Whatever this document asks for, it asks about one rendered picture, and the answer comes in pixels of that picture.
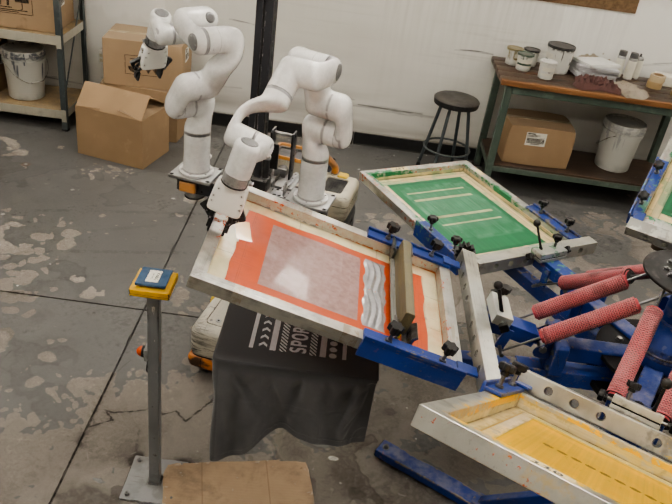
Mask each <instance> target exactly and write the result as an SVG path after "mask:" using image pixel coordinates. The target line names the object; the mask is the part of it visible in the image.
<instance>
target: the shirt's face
mask: <svg viewBox="0 0 672 504"><path fill-rule="evenodd" d="M255 314H256V312H255V311H252V310H249V309H247V308H244V307H241V306H238V305H236V304H233V303H231V305H230V308H229V312H228V315H227V318H226V321H225V324H224V327H223V331H222V334H221V337H220V340H219V343H218V346H217V350H216V353H215V357H216V358H219V359H226V360H234V361H241V362H249V363H256V364H264V365H271V366H279V367H286V368H294V369H301V370H309V371H316V372H324V373H331V374H339V375H346V376H354V377H361V378H369V379H376V380H377V381H379V363H377V362H374V361H371V360H369V359H366V358H363V357H360V356H358V355H355V352H356V350H357V349H356V348H353V347H351V346H348V360H340V359H333V358H325V357H318V356H311V355H303V354H296V353H288V352H281V351H273V350H266V349H258V348H251V347H247V345H248V341H249V338H250V334H251V330H252V326H253V322H254V318H255Z"/></svg>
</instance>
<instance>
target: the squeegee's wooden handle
mask: <svg viewBox="0 0 672 504"><path fill-rule="evenodd" d="M393 259H395V296H396V315H397V317H398V319H399V322H401V323H402V326H403V327H405V330H404V331H403V333H402V335H405V334H406V332H407V330H408V329H409V327H410V325H411V324H412V322H413V320H414V319H415V304H414V288H413V272H412V255H411V242H409V241H407V240H402V242H401V244H400V246H399V248H398V249H397V252H396V254H395V256H394V258H393Z"/></svg>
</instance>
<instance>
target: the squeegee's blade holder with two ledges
mask: <svg viewBox="0 0 672 504"><path fill-rule="evenodd" d="M394 315H396V296H395V259H392V258H391V259H390V320H391V322H392V321H393V320H394Z"/></svg>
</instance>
